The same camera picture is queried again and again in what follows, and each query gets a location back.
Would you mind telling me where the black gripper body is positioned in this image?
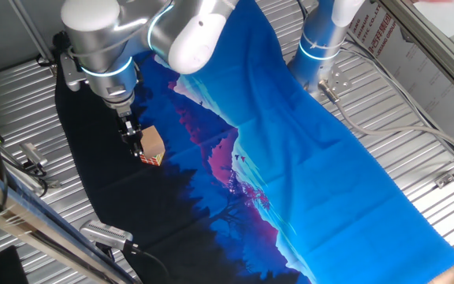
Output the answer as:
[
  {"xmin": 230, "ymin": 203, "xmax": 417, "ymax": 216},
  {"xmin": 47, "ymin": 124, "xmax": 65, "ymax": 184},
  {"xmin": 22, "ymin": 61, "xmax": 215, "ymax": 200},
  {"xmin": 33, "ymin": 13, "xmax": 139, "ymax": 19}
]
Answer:
[{"xmin": 115, "ymin": 103, "xmax": 138, "ymax": 133}]

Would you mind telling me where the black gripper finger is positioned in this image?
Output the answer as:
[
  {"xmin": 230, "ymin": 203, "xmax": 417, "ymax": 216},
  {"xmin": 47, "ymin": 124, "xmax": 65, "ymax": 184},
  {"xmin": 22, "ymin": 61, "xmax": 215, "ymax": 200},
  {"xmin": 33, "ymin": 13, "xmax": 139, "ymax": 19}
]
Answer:
[
  {"xmin": 130, "ymin": 133, "xmax": 146, "ymax": 158},
  {"xmin": 119, "ymin": 125, "xmax": 134, "ymax": 148}
]

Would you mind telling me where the plain wooden block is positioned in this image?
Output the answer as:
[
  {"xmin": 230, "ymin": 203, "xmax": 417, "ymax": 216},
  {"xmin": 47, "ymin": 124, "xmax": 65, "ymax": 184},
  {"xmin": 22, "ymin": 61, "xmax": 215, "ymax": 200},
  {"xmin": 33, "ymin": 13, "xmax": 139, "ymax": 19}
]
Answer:
[{"xmin": 140, "ymin": 125, "xmax": 166, "ymax": 158}]

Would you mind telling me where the multicolour puzzle cube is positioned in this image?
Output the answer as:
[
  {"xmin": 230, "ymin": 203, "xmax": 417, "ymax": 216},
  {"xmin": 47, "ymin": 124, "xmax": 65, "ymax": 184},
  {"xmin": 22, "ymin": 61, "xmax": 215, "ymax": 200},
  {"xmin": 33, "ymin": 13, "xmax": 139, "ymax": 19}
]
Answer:
[{"xmin": 139, "ymin": 149, "xmax": 166, "ymax": 167}]

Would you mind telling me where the thin grey metal rod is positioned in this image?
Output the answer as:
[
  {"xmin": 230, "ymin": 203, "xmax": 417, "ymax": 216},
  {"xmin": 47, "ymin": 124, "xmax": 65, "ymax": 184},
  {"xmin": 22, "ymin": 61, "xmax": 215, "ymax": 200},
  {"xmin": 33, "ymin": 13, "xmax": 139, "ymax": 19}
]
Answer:
[{"xmin": 7, "ymin": 0, "xmax": 56, "ymax": 66}]

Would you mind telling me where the blue landscape print cloth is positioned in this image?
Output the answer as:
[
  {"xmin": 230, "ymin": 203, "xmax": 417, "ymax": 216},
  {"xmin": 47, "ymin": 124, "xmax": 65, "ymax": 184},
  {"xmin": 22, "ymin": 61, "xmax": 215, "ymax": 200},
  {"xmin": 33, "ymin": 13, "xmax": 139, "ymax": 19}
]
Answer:
[{"xmin": 54, "ymin": 0, "xmax": 454, "ymax": 284}]

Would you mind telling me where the black flat pad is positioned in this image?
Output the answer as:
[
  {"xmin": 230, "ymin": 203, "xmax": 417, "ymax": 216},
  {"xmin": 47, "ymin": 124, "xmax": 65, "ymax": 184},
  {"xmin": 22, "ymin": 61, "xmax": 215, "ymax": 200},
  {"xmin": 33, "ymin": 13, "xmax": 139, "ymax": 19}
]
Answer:
[{"xmin": 0, "ymin": 245, "xmax": 29, "ymax": 284}]

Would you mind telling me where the silver base mounting plate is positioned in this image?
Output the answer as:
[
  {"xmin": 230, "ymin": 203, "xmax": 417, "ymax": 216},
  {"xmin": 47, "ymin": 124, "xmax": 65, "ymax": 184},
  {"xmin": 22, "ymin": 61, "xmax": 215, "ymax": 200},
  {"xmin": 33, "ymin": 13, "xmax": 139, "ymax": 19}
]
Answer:
[{"xmin": 316, "ymin": 62, "xmax": 353, "ymax": 100}]

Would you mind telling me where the white panel with red print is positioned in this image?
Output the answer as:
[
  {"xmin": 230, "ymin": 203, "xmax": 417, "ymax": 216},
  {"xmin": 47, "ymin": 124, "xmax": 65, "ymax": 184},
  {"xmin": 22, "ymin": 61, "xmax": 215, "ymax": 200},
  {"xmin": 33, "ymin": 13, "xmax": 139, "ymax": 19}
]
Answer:
[{"xmin": 346, "ymin": 2, "xmax": 454, "ymax": 155}]

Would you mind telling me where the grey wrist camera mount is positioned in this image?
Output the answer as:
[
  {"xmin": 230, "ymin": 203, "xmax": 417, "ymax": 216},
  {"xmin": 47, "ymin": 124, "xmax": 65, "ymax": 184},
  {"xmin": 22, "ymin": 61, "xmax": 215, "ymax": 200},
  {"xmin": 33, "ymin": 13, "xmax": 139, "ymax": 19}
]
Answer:
[{"xmin": 58, "ymin": 51, "xmax": 91, "ymax": 92}]

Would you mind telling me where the large silver depth camera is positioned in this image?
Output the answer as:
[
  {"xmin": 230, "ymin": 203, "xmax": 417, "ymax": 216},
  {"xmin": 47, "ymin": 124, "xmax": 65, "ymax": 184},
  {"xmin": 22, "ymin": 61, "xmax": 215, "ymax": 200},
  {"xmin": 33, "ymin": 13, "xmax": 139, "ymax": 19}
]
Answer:
[{"xmin": 79, "ymin": 219, "xmax": 135, "ymax": 252}]

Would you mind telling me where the small silver depth camera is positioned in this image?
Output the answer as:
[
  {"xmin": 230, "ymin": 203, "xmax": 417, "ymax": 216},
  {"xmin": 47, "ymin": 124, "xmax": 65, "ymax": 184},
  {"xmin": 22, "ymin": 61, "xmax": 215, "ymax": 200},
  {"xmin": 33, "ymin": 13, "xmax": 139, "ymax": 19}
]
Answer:
[{"xmin": 19, "ymin": 141, "xmax": 50, "ymax": 168}]

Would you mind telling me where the black camera cable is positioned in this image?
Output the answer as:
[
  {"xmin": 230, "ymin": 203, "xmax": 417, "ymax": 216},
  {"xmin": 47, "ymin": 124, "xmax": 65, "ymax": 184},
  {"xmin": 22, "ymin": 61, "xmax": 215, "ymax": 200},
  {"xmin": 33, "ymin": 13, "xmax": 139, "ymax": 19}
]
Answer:
[{"xmin": 123, "ymin": 241, "xmax": 172, "ymax": 282}]

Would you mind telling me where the aluminium frame beam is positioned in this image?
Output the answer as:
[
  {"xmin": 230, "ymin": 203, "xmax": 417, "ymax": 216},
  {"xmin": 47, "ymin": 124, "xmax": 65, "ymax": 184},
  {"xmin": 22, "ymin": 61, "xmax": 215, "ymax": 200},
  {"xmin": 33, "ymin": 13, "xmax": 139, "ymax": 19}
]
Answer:
[
  {"xmin": 379, "ymin": 0, "xmax": 454, "ymax": 107},
  {"xmin": 0, "ymin": 159, "xmax": 137, "ymax": 284}
]

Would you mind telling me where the thick grey robot cable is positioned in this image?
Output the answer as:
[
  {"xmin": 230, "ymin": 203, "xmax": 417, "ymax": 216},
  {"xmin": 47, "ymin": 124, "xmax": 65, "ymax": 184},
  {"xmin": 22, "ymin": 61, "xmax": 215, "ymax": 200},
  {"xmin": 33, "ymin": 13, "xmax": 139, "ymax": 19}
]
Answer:
[{"xmin": 318, "ymin": 79, "xmax": 454, "ymax": 157}]

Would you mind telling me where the thin white cable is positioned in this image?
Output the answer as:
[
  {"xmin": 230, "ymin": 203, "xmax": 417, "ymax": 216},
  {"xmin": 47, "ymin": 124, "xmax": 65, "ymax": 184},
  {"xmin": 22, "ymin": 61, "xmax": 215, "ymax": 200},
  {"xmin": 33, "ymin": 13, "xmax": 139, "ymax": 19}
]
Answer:
[{"xmin": 339, "ymin": 39, "xmax": 454, "ymax": 161}]

